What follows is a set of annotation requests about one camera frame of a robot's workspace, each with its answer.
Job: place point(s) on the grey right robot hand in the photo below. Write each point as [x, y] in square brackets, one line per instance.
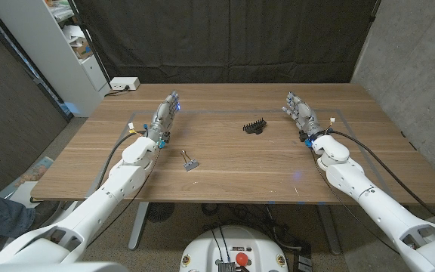
[304, 113]

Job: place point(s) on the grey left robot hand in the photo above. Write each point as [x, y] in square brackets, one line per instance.
[162, 119]

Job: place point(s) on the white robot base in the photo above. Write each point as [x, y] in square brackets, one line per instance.
[232, 242]

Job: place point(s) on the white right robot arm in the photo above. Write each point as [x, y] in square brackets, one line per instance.
[376, 204]

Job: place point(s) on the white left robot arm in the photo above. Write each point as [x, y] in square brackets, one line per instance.
[100, 200]

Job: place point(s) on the black hair clip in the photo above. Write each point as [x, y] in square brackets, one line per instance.
[255, 127]

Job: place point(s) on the grey paper clamp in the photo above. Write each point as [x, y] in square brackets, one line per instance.
[191, 164]

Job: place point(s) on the white power strip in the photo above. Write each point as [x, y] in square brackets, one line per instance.
[124, 83]

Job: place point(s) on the black round floor disc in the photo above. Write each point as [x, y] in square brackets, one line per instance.
[160, 211]

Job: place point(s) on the black curtain backdrop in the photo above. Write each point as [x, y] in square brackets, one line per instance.
[225, 41]

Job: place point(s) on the cardboard box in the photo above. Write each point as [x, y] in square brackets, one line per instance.
[82, 49]

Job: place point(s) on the grey table leg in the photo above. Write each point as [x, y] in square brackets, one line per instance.
[138, 226]
[329, 230]

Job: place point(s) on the white shelf cabinet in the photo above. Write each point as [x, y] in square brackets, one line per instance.
[51, 56]

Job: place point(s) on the colourful magazine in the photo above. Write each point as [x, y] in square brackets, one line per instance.
[34, 172]

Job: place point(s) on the dark shoe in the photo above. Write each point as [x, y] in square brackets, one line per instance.
[47, 211]

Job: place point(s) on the red emergency stop button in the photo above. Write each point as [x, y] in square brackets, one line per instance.
[242, 258]

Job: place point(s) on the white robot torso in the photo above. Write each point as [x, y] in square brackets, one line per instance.
[51, 267]

